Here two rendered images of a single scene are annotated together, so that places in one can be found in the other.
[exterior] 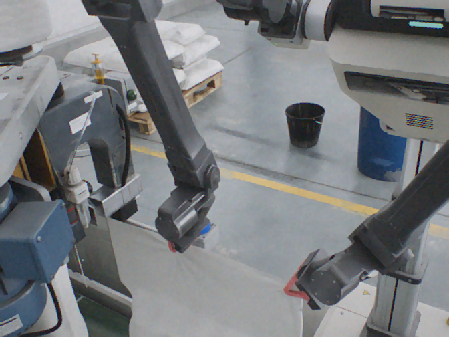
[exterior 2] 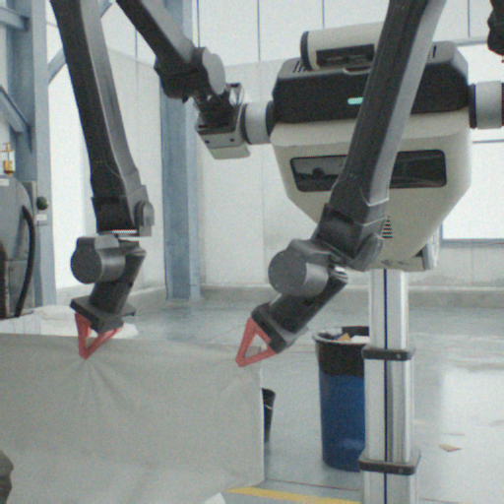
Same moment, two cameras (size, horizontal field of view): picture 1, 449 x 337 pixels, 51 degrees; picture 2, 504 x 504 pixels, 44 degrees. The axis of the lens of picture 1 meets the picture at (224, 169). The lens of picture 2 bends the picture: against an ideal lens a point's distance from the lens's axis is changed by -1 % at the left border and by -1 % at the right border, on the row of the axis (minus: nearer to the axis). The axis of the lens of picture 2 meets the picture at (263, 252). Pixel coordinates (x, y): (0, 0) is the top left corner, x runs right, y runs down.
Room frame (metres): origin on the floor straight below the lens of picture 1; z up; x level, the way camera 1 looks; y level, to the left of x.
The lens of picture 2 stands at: (-0.23, 0.06, 1.24)
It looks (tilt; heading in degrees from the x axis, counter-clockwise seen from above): 3 degrees down; 347
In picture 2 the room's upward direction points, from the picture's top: 1 degrees counter-clockwise
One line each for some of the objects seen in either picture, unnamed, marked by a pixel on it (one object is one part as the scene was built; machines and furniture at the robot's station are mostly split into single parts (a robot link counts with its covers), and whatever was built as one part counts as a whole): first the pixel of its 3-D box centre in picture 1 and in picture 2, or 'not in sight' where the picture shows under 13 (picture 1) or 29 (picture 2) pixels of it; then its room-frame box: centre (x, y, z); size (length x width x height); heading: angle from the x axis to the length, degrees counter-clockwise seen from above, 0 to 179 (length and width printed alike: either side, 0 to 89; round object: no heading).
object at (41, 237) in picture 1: (37, 245); not in sight; (0.59, 0.30, 1.25); 0.10 x 0.08 x 0.12; 171
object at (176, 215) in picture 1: (186, 198); (110, 240); (0.73, 0.08, 1.21); 0.11 x 0.09 x 0.12; 146
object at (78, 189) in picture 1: (79, 197); not in sight; (0.88, 0.32, 1.14); 0.05 x 0.04 x 0.16; 146
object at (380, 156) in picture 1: (392, 123); (359, 396); (2.75, -1.11, 0.32); 0.51 x 0.48 x 0.65; 146
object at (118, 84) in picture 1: (119, 92); (26, 204); (1.12, 0.25, 1.29); 0.08 x 0.05 x 0.09; 56
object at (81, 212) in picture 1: (81, 212); not in sight; (0.87, 0.32, 1.11); 0.03 x 0.03 x 0.06
